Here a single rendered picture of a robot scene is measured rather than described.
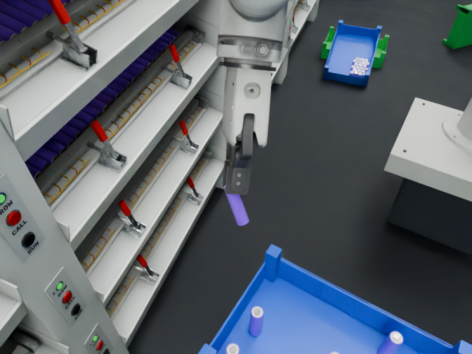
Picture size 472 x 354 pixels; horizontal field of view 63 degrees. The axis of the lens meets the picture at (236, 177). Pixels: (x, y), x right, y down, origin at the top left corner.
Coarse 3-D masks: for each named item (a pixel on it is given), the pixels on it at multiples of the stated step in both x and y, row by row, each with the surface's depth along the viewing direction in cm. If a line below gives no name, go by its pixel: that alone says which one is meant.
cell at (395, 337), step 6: (390, 336) 52; (396, 336) 51; (402, 336) 52; (384, 342) 53; (390, 342) 52; (396, 342) 51; (402, 342) 51; (384, 348) 54; (390, 348) 52; (396, 348) 52
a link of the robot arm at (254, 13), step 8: (232, 0) 41; (240, 0) 39; (248, 0) 38; (256, 0) 38; (264, 0) 38; (272, 0) 38; (280, 0) 39; (288, 0) 40; (240, 8) 41; (248, 8) 40; (256, 8) 39; (264, 8) 39; (272, 8) 40; (256, 16) 43; (264, 16) 43
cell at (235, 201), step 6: (228, 198) 55; (234, 198) 55; (240, 198) 55; (234, 204) 55; (240, 204) 55; (234, 210) 55; (240, 210) 55; (240, 216) 56; (246, 216) 56; (240, 222) 56; (246, 222) 56
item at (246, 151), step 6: (246, 114) 48; (252, 114) 48; (246, 120) 48; (252, 120) 48; (246, 126) 48; (252, 126) 48; (246, 132) 48; (252, 132) 48; (246, 138) 48; (252, 138) 48; (246, 144) 48; (240, 150) 49; (246, 150) 48; (240, 156) 49; (246, 156) 48
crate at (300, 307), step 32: (256, 288) 62; (288, 288) 63; (320, 288) 60; (288, 320) 60; (320, 320) 60; (352, 320) 60; (384, 320) 56; (224, 352) 56; (256, 352) 56; (288, 352) 56; (320, 352) 56; (352, 352) 56; (416, 352) 56; (448, 352) 53
